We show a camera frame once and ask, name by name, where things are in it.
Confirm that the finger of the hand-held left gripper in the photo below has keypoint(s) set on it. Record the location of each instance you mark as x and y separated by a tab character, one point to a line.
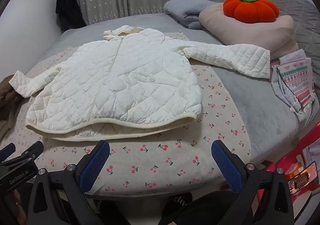
6	150
33	151

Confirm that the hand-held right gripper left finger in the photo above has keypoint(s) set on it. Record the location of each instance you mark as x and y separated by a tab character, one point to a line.
96	165

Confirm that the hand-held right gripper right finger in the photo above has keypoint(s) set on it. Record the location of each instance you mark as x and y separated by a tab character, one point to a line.
225	162

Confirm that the white quilted jacket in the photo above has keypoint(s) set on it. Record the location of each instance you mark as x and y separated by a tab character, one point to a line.
125	77

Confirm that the brown clothing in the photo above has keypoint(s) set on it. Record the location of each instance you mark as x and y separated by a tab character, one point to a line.
7	95

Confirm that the red pink box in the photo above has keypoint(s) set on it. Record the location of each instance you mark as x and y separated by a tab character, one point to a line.
282	162

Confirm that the cherry print blanket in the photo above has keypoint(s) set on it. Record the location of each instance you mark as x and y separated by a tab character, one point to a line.
162	160

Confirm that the grey bed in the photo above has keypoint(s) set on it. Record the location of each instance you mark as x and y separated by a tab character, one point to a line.
237	95

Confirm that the light grey cloth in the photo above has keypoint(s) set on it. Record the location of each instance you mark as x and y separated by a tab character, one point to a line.
280	87

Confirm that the pink teal patterned cloth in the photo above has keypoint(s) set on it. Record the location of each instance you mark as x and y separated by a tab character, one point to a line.
300	82

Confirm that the pink pillow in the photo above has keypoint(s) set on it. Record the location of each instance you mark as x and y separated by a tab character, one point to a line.
250	32

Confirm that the black hanging garment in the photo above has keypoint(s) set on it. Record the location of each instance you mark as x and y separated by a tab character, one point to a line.
67	8

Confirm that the orange pumpkin plush cushion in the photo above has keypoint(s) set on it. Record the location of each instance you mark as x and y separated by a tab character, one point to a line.
250	10

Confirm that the folded grey-blue blanket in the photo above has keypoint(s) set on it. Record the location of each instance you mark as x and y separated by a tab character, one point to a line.
182	8

